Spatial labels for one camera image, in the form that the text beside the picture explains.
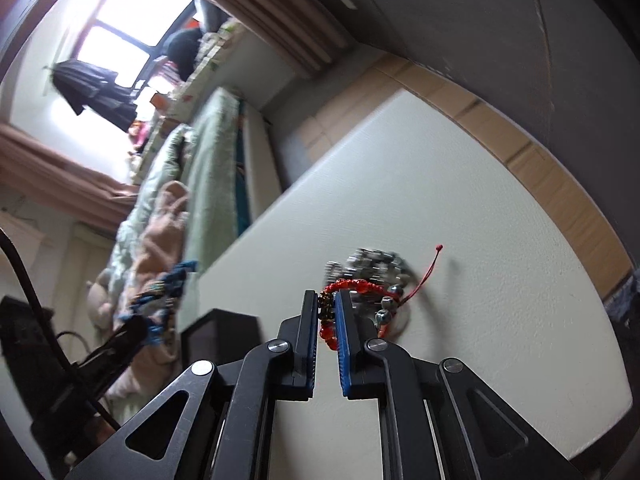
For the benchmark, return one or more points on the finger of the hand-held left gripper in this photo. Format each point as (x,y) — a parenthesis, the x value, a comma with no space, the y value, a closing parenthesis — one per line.
(122,342)

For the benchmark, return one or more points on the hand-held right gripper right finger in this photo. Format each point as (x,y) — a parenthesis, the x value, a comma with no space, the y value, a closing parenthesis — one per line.
(342,340)

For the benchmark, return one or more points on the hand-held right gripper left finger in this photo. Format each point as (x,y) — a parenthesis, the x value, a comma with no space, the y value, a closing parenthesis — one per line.
(312,340)

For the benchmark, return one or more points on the black jewelry box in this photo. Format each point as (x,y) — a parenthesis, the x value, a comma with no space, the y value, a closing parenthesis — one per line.
(220,335)

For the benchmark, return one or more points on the beige plush toy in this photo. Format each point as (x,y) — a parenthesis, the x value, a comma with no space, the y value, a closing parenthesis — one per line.
(100,300)

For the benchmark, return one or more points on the peach printed blanket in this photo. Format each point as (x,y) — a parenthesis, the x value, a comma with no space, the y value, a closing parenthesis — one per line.
(165,215)

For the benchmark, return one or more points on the light green quilt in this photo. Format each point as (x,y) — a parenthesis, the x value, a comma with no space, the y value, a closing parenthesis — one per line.
(165,170)

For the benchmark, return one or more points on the bed with green sheet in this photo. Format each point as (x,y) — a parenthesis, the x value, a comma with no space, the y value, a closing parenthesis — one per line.
(220,170)

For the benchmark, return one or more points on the pink plush toy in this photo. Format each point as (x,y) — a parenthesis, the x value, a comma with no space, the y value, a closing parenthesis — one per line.
(140,132)

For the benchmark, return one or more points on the orange bag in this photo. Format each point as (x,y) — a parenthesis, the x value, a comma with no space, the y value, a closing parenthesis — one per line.
(161,101)

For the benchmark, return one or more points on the hanging dark clothes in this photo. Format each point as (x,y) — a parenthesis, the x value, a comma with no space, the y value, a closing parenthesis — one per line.
(95,87)

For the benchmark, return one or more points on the black bag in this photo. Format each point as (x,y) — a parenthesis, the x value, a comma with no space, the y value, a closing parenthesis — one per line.
(182,50)

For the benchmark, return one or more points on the patterned window seat cushion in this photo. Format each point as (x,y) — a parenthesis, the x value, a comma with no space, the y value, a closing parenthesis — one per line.
(210,55)

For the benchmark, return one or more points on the window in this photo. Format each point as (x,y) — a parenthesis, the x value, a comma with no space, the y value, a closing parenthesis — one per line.
(125,15)

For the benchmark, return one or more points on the grey pillow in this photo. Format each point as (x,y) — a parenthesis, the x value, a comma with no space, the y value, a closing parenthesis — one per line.
(207,12)

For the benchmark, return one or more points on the white wall socket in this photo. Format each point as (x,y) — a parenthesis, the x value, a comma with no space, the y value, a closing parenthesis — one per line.
(347,2)

